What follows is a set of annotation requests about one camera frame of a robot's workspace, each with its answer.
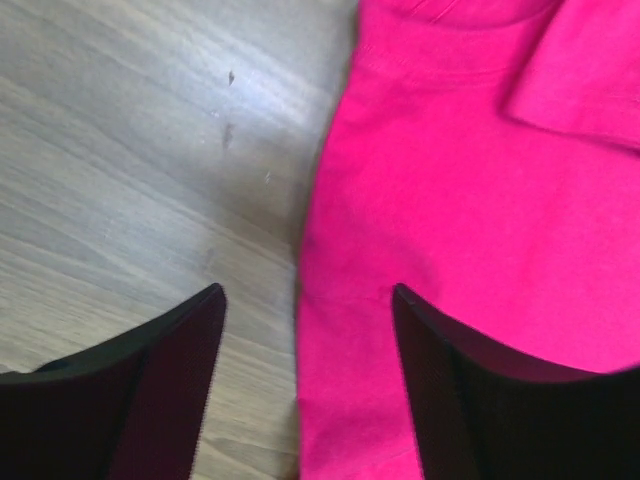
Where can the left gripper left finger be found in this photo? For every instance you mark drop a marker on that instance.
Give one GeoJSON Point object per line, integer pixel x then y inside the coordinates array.
{"type": "Point", "coordinates": [131, 407]}

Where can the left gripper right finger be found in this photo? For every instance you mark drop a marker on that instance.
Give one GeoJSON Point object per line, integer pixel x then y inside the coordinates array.
{"type": "Point", "coordinates": [483, 410]}

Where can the pink t shirt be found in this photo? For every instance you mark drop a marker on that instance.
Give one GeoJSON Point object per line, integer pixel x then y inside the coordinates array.
{"type": "Point", "coordinates": [485, 154]}

